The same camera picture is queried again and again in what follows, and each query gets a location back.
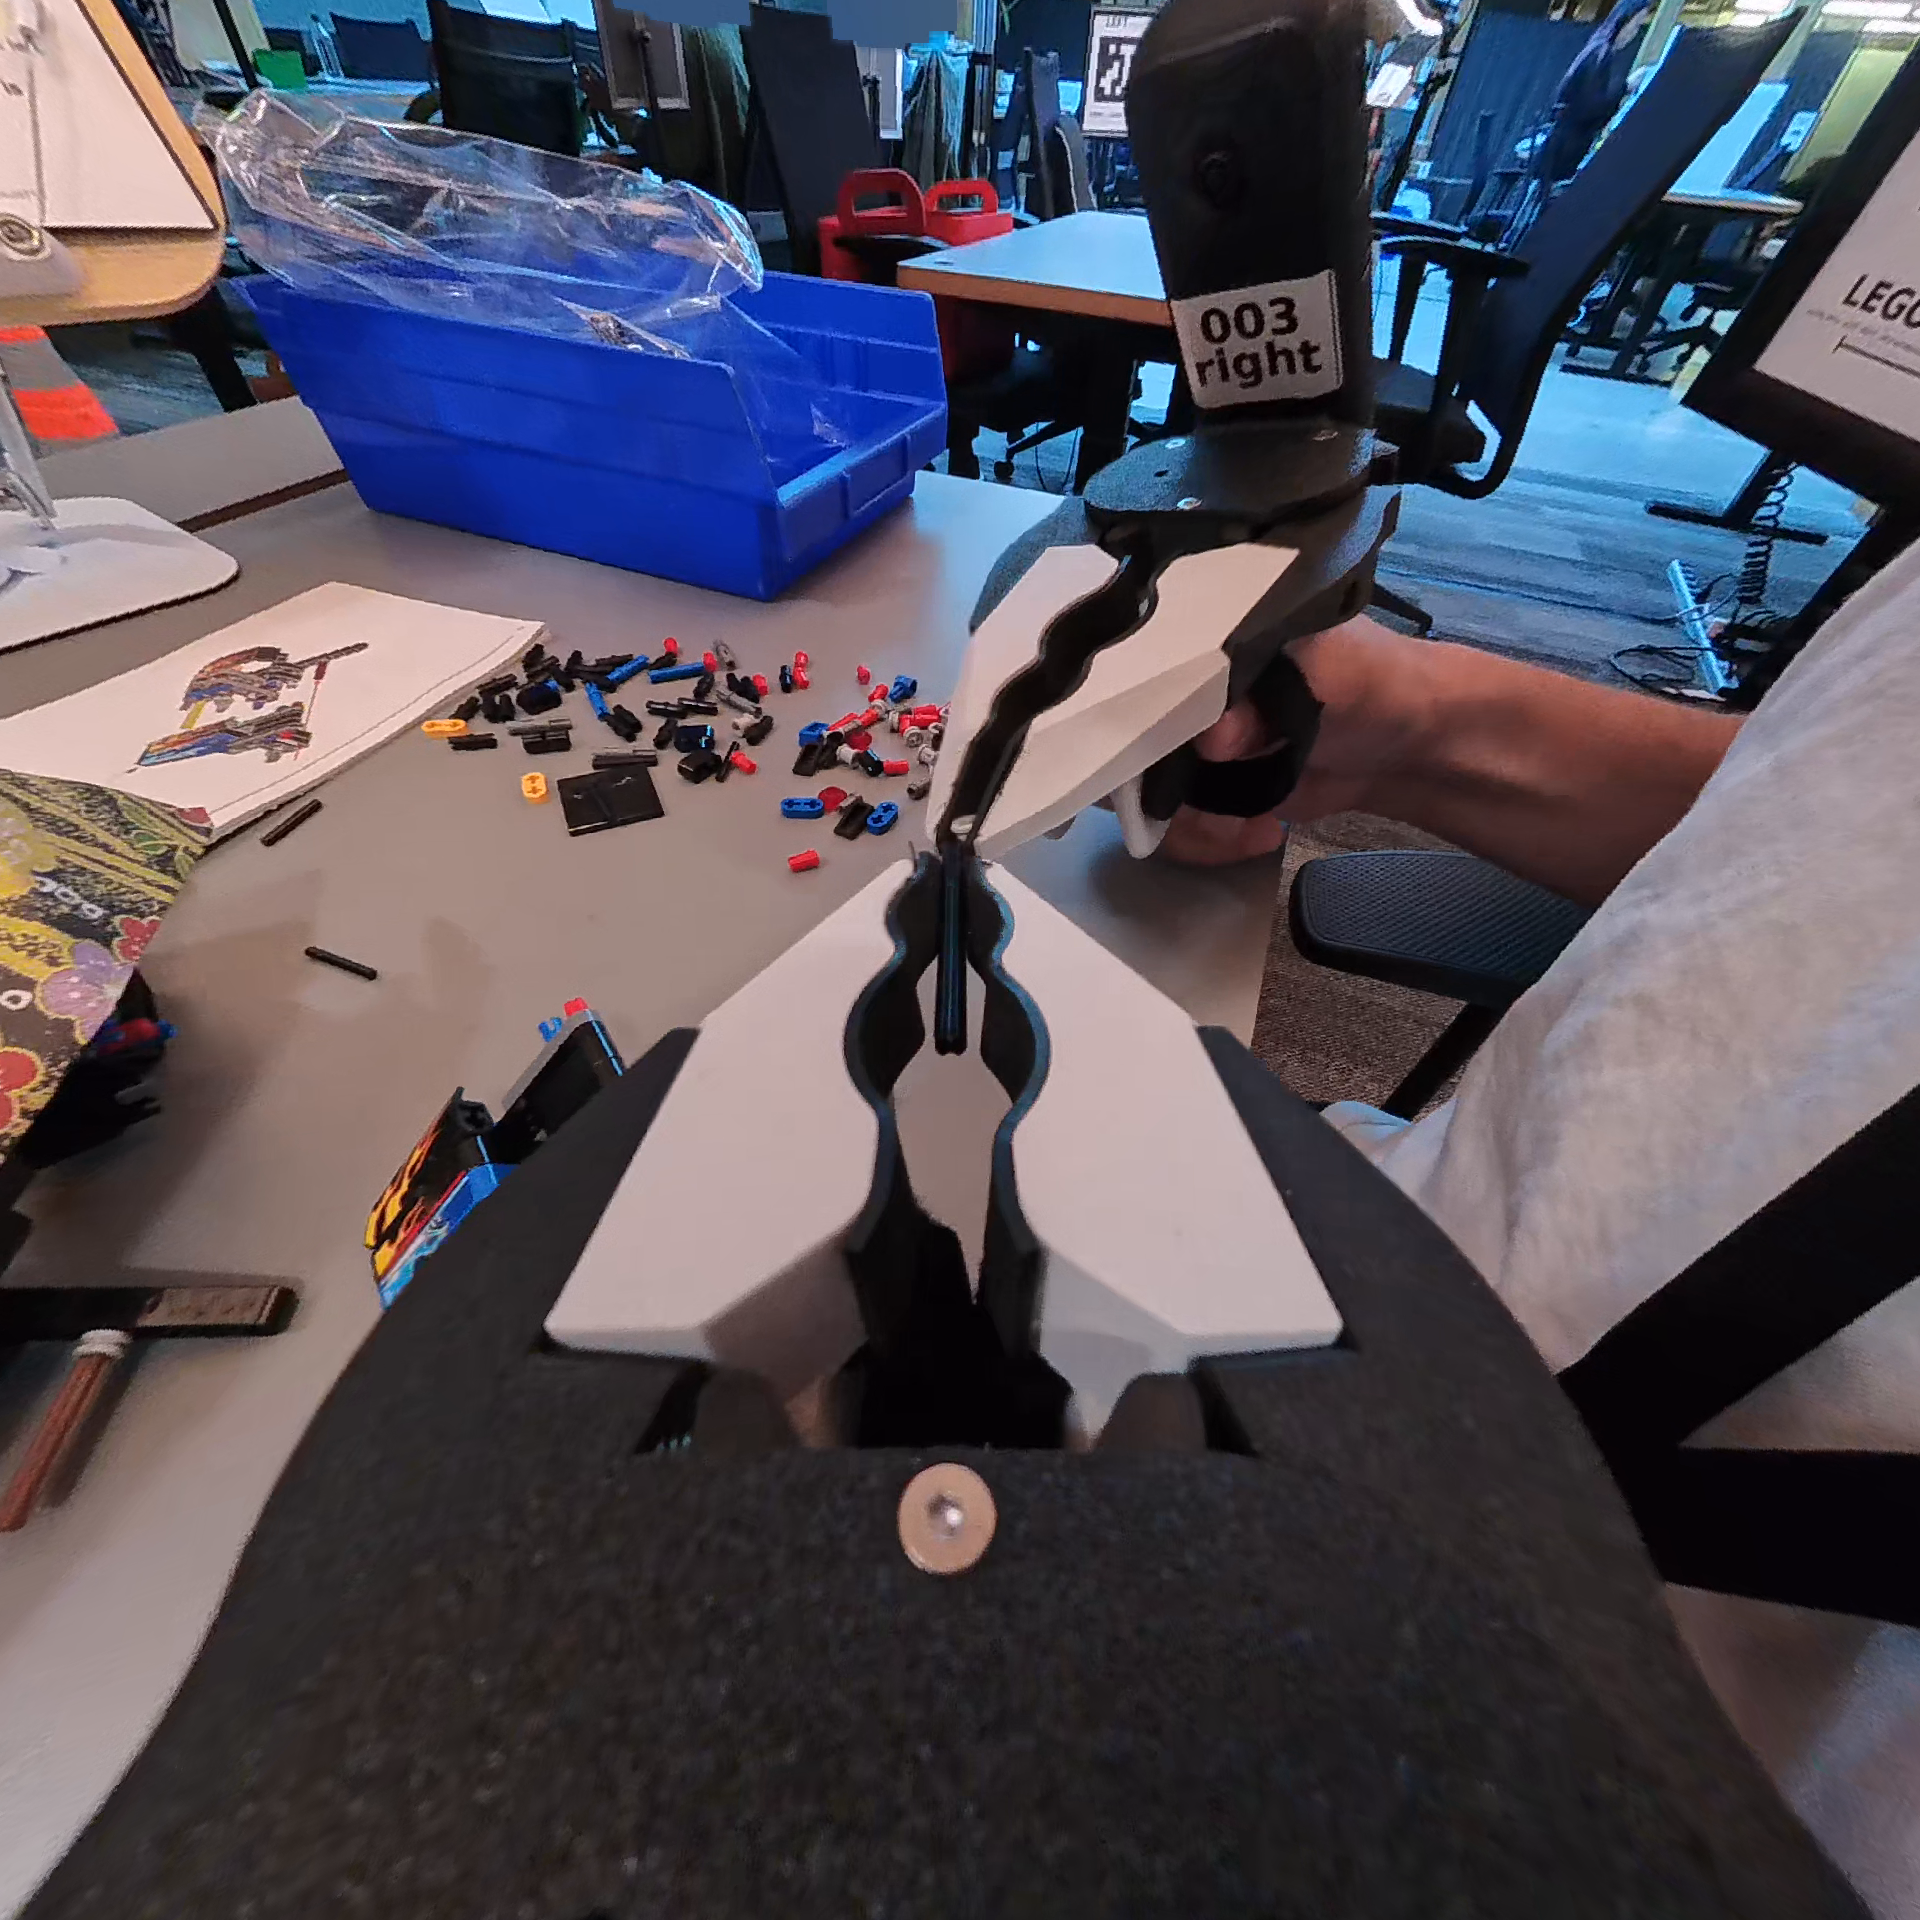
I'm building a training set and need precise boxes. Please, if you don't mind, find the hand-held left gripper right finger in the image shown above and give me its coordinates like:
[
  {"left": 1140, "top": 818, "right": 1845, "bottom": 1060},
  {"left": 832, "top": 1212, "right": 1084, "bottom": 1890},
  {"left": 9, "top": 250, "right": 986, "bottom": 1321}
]
[{"left": 961, "top": 858, "right": 1346, "bottom": 1445}]

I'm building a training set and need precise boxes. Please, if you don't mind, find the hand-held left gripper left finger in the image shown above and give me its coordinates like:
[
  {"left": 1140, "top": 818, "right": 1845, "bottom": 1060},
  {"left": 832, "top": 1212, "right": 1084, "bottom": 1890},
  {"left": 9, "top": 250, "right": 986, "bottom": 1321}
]
[{"left": 546, "top": 858, "right": 949, "bottom": 1445}]

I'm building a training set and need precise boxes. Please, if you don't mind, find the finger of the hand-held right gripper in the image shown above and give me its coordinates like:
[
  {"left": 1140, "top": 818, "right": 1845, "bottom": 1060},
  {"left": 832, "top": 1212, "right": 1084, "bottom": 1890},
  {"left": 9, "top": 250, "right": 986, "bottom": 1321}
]
[
  {"left": 924, "top": 544, "right": 1162, "bottom": 843},
  {"left": 961, "top": 541, "right": 1304, "bottom": 864}
]

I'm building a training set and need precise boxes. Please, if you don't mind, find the flame-printed lego vehicle assembly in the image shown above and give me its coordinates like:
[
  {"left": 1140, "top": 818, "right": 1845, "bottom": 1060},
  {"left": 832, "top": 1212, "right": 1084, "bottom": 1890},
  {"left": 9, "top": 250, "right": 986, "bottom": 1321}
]
[{"left": 365, "top": 996, "right": 629, "bottom": 1312}]

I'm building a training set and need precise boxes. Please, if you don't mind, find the black lego truck chassis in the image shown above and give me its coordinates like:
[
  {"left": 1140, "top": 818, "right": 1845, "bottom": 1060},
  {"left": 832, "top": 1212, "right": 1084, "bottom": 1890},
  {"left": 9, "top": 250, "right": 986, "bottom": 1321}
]
[{"left": 0, "top": 967, "right": 300, "bottom": 1534}]

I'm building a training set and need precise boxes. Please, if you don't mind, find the pile of small lego pieces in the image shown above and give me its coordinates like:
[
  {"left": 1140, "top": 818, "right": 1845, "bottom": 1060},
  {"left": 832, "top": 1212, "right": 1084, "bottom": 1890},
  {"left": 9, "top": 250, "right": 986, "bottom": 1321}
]
[{"left": 420, "top": 638, "right": 964, "bottom": 881}]

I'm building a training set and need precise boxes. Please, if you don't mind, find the black lego plate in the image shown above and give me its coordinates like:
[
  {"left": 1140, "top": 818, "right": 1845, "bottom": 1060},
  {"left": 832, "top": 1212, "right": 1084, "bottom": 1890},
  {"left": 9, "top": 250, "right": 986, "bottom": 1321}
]
[{"left": 558, "top": 763, "right": 667, "bottom": 837}]

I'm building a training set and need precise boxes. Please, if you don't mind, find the lego instruction booklet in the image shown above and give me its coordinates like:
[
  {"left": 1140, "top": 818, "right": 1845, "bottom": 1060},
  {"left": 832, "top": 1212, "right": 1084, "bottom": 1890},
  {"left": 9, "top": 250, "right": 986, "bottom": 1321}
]
[{"left": 0, "top": 584, "right": 551, "bottom": 842}]

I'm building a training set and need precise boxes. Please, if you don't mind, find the person's right hand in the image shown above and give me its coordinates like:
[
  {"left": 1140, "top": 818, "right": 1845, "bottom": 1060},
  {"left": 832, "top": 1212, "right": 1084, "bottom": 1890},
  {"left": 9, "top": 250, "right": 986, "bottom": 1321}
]
[{"left": 1162, "top": 618, "right": 1463, "bottom": 871}]

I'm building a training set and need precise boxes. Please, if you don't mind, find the small marker tag sign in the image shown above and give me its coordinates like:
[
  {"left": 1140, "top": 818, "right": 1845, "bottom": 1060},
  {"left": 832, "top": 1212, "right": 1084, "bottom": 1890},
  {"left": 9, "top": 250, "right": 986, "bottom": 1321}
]
[{"left": 1084, "top": 7, "right": 1153, "bottom": 139}]

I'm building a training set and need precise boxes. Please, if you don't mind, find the wooden background table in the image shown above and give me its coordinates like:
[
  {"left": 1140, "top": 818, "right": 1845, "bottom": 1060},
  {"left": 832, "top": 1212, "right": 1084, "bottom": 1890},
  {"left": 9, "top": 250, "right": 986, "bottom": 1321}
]
[{"left": 898, "top": 209, "right": 1187, "bottom": 483}]

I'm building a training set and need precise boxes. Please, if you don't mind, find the black office chair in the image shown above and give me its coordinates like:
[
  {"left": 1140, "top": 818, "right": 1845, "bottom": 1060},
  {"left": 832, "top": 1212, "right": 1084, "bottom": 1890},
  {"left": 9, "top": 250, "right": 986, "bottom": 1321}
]
[{"left": 1373, "top": 16, "right": 1802, "bottom": 498}]

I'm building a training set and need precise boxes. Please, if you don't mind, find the black mesh chair armrest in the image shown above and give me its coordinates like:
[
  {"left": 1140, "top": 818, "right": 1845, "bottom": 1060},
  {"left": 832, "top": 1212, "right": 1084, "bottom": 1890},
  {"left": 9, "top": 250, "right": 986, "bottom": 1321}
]
[{"left": 1290, "top": 851, "right": 1593, "bottom": 1121}]

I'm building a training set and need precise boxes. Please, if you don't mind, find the blue storage bin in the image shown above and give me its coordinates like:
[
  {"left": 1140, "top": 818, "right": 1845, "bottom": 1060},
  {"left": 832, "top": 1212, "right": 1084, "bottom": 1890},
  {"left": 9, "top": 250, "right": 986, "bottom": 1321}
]
[{"left": 241, "top": 272, "right": 949, "bottom": 602}]

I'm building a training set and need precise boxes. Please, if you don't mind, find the person's white shirt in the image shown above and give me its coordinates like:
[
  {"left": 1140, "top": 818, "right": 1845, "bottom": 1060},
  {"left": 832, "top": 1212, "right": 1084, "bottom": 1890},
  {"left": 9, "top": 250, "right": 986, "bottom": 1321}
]
[{"left": 1320, "top": 540, "right": 1920, "bottom": 1920}]

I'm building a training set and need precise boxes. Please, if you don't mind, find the marker sign board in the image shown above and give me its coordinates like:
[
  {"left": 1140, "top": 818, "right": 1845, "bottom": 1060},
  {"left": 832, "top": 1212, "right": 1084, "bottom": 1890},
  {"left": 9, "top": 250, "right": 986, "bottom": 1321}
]
[{"left": 1680, "top": 91, "right": 1920, "bottom": 498}]

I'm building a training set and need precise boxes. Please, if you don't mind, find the floral patterned paper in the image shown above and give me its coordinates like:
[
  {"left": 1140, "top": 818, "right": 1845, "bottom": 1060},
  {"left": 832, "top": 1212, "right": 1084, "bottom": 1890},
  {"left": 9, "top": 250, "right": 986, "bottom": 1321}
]
[{"left": 0, "top": 769, "right": 213, "bottom": 1157}]

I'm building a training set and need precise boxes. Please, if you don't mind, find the clear plastic bag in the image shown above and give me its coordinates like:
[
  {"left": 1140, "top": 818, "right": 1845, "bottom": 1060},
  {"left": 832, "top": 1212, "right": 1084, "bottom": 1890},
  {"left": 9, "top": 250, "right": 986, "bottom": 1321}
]
[{"left": 197, "top": 91, "right": 766, "bottom": 361}]

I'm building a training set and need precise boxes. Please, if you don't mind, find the wooden document stand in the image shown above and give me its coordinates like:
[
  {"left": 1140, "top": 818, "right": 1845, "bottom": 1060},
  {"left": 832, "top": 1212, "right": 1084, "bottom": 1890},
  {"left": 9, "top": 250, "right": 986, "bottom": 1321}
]
[{"left": 0, "top": 0, "right": 244, "bottom": 652}]

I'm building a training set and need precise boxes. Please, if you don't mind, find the orange traffic cone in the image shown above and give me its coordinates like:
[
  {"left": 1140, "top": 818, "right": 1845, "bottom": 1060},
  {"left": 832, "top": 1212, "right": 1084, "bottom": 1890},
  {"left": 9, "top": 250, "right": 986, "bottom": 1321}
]
[{"left": 0, "top": 322, "right": 118, "bottom": 443}]

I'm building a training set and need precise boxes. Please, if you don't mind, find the printed instruction sheet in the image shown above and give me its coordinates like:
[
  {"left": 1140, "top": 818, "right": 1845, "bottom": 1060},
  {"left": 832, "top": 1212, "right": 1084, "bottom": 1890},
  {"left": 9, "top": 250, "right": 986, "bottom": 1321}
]
[{"left": 0, "top": 0, "right": 219, "bottom": 234}]

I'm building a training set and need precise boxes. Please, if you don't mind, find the black harness strap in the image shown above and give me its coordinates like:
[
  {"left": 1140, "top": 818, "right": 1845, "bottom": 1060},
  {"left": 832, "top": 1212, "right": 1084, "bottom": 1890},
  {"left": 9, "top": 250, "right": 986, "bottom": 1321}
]
[{"left": 1558, "top": 1111, "right": 1920, "bottom": 1629}]

